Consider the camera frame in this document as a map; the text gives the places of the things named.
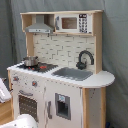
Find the silver range hood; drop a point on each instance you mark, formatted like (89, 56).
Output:
(39, 26)

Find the toy microwave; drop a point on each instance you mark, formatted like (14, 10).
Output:
(73, 23)

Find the grey ice dispenser panel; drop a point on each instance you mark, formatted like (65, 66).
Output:
(62, 104)

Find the right red stove knob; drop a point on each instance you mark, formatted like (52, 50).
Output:
(34, 83)

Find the small metal pot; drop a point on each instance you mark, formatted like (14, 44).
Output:
(30, 60)

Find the grey sink basin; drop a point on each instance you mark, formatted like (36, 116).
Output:
(73, 74)

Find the grey cabinet door handle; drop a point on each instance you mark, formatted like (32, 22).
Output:
(49, 110)

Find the red stove knob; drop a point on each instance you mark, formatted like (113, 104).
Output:
(15, 78)
(34, 83)

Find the grey backdrop curtain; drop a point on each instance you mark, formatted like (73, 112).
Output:
(115, 43)

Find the white oven door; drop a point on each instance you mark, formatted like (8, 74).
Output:
(27, 101)

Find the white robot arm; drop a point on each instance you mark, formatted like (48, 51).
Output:
(22, 121)

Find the wooden toy kitchen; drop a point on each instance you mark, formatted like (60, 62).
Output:
(81, 51)

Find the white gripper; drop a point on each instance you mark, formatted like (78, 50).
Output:
(4, 93)

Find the black stovetop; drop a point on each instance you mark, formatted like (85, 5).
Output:
(40, 67)

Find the left red stove knob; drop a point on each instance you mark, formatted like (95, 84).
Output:
(15, 78)

